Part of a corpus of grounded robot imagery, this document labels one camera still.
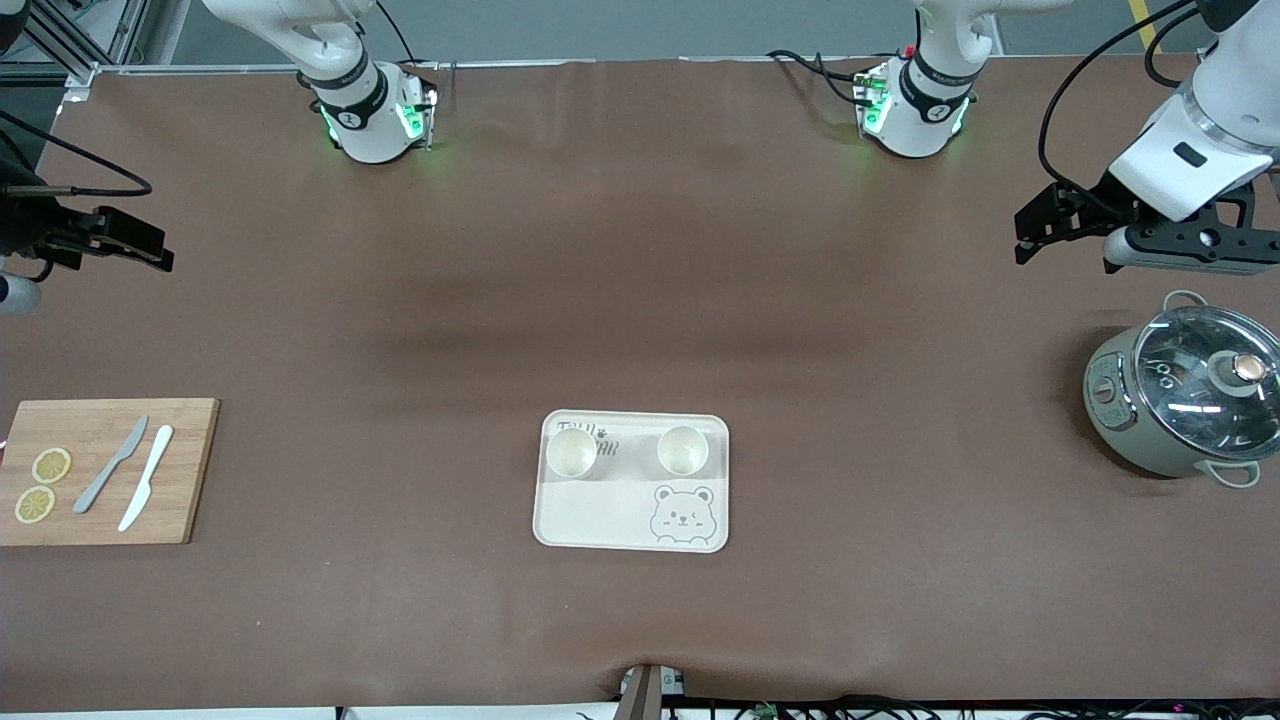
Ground white plastic cup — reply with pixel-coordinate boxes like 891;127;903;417
657;425;710;477
545;428;599;479

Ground glass pot lid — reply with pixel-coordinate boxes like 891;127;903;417
1133;305;1280;463

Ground grey plastic knife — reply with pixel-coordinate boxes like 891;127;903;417
73;415;150;515

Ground white plastic knife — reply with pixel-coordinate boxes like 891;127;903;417
118;425;175;533

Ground bamboo cutting board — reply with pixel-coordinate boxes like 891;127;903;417
0;398;221;547

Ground brown table cover cloth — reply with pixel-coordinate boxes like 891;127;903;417
0;58;1280;713

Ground cream tray with bear print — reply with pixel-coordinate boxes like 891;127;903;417
532;409;731;554

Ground black short arm cable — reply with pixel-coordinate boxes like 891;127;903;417
1144;28;1217;91

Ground aluminium profile frame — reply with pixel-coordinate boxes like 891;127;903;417
0;0;153;107

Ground black left base cable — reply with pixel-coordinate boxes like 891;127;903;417
767;48;874;109

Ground black base cable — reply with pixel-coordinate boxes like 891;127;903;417
767;48;874;109
376;0;443;97

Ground black right base cable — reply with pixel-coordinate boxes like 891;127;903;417
376;0;443;97

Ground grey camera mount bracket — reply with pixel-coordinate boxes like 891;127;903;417
619;663;690;720

